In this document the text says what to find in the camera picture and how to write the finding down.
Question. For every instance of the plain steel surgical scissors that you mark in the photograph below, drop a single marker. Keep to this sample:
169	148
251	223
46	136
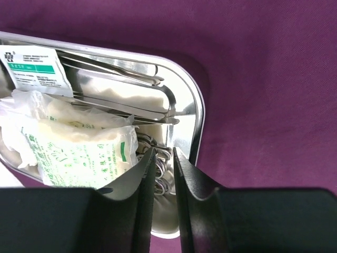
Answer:
164	180

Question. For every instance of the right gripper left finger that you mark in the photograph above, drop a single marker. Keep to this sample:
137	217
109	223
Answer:
116	218

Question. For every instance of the green gauze packet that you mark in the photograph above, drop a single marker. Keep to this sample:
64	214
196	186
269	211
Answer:
21	109
68	156

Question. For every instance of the stainless steel instrument tray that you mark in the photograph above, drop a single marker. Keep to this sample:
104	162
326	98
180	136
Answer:
178	96

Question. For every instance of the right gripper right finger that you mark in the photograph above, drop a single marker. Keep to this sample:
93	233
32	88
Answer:
214	218

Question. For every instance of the white green alcohol wipe packet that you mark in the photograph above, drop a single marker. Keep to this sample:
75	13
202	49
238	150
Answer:
36	68

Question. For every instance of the purple surgical drape cloth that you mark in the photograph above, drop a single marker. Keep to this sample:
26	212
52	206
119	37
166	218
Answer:
266	69

